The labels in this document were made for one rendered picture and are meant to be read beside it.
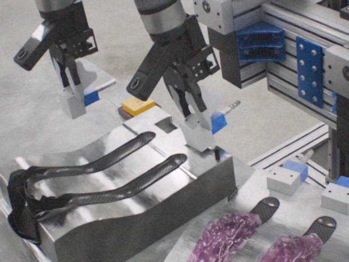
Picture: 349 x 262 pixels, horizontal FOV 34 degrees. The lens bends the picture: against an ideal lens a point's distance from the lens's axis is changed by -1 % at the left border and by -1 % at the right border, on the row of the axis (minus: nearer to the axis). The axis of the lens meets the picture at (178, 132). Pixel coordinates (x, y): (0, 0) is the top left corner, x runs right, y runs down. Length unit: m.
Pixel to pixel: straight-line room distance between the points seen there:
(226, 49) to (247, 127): 1.14
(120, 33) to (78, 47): 2.58
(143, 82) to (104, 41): 2.74
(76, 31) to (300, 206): 0.57
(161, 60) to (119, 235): 0.31
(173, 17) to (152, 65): 0.09
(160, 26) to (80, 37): 0.27
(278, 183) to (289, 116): 1.71
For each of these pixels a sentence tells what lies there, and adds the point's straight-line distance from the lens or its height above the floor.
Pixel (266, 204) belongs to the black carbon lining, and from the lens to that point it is 1.05.
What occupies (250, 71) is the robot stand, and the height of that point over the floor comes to 0.77.
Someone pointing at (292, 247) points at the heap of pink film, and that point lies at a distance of 0.89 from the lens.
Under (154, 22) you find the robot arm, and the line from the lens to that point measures 0.99.
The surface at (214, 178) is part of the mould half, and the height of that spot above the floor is 0.86.
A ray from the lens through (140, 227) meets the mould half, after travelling 1.05.
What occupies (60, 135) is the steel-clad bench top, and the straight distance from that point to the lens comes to 1.44.
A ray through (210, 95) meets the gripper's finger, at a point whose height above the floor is 1.01.
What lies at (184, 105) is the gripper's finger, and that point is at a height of 0.97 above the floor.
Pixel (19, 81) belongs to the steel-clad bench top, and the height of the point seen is 0.80.
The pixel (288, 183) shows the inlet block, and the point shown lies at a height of 0.88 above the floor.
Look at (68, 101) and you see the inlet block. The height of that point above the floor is 0.95.
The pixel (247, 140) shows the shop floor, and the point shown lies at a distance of 2.62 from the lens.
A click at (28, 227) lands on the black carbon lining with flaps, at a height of 0.87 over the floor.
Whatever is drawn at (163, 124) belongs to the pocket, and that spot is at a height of 0.88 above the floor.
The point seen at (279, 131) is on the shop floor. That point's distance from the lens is 2.66.
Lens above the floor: 1.57
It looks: 35 degrees down
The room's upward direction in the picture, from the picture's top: 11 degrees counter-clockwise
